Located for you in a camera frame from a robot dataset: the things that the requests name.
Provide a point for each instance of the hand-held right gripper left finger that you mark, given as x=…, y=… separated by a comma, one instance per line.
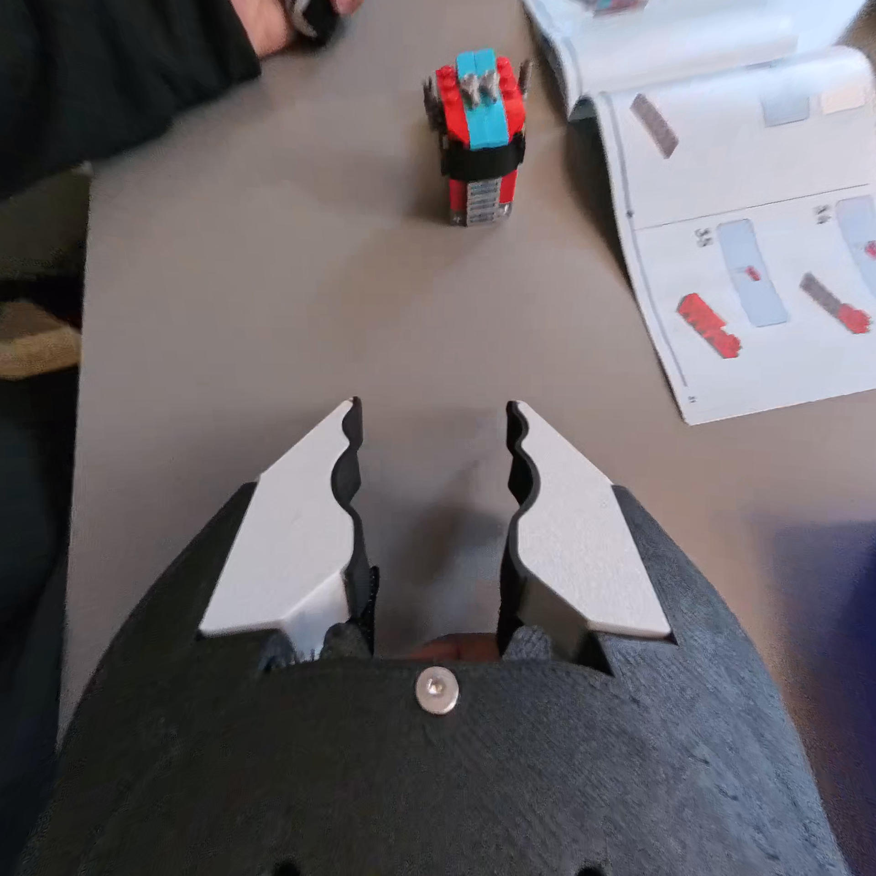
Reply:
x=287, y=547

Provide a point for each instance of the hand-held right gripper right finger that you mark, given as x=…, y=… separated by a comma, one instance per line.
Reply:
x=582, y=547

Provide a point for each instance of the red and blue brick truck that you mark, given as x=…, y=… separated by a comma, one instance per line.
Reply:
x=482, y=130

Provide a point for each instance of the person's dark pants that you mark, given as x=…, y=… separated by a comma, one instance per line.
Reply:
x=27, y=582

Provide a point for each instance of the person's left hand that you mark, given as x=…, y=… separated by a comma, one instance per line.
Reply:
x=263, y=24

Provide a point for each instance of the person's left forearm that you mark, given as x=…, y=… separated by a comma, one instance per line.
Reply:
x=102, y=75

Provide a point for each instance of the open instruction booklet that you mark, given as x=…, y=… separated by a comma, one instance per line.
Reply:
x=739, y=205

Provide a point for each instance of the grey desk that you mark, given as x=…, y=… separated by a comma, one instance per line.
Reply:
x=274, y=287

